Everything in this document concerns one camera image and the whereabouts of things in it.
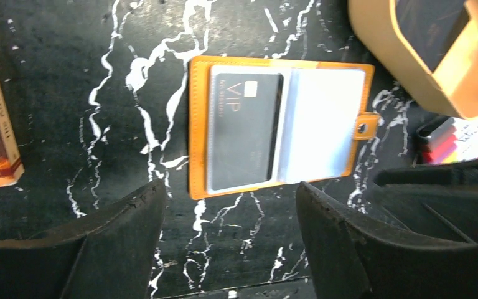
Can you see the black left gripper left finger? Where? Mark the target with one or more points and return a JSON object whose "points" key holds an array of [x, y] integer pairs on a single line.
{"points": [[106, 254]]}

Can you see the orange leather card holder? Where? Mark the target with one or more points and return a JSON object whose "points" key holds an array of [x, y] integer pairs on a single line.
{"points": [[323, 118]]}

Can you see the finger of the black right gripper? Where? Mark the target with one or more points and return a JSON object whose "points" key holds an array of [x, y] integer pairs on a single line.
{"points": [[439, 201]]}

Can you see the stack of black cards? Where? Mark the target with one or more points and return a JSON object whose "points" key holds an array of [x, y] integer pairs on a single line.
{"points": [[431, 26]]}

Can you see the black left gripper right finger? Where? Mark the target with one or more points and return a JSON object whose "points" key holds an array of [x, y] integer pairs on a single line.
{"points": [[354, 255]]}

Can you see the pack of coloured markers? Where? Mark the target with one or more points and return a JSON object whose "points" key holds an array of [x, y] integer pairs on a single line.
{"points": [[446, 139]]}

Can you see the yellow oval tray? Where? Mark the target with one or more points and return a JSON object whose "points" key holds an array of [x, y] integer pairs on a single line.
{"points": [[452, 89]]}

